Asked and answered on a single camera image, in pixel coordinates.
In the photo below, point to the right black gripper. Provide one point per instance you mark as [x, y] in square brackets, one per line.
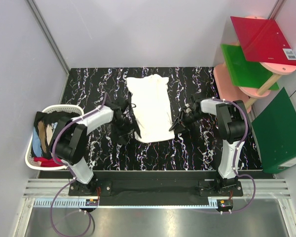
[184, 126]

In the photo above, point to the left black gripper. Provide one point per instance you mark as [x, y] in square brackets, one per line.
[131, 128]

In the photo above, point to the white daisy t-shirt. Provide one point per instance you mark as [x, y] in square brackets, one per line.
[152, 109]

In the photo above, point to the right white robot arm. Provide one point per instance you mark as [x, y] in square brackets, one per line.
[234, 127]

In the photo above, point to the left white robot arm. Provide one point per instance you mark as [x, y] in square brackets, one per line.
[69, 140]

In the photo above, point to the pink wooden shelf stand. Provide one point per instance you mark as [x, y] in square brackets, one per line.
[249, 96]

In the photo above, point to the light green plastic folder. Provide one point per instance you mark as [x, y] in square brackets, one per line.
[244, 73]

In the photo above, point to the black printed t-shirt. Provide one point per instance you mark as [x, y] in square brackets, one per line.
[44, 127]

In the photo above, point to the red t-shirt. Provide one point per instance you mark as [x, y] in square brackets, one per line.
[44, 162]

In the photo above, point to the red plastic folder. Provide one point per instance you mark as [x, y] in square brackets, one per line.
[263, 41]

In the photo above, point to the dark green ring binder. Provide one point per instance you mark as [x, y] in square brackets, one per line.
[275, 131]

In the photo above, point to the aluminium frame rail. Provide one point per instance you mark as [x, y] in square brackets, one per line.
[48, 188]

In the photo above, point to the grey slotted cable duct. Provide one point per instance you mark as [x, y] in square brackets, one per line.
[66, 202]

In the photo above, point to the corner aluminium post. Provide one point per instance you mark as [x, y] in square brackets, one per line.
[46, 31]

